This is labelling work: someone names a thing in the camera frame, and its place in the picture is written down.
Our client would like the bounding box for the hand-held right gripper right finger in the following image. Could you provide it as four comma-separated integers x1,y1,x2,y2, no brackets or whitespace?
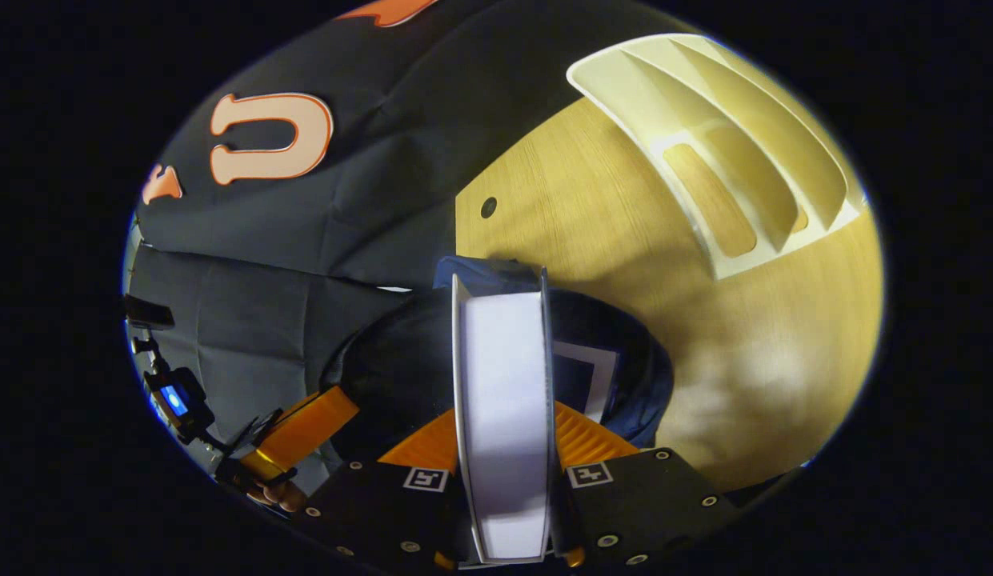
548,400,742,570

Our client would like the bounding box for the blue cover book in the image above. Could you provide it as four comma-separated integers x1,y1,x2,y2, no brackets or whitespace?
551,340,622,426

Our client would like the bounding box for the black camera on stand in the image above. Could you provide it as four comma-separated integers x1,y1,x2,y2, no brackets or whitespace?
132,336,218,446

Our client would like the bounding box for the white spine book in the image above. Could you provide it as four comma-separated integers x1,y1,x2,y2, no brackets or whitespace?
450,268,558,566

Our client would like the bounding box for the white bookshelf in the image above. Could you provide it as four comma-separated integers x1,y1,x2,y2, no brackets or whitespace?
567,34,867,281

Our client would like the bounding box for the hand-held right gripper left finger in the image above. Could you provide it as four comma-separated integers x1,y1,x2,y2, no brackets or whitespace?
291,408,462,574

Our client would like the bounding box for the blue schoolbag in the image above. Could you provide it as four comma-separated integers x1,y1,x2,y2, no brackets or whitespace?
320,256,675,474

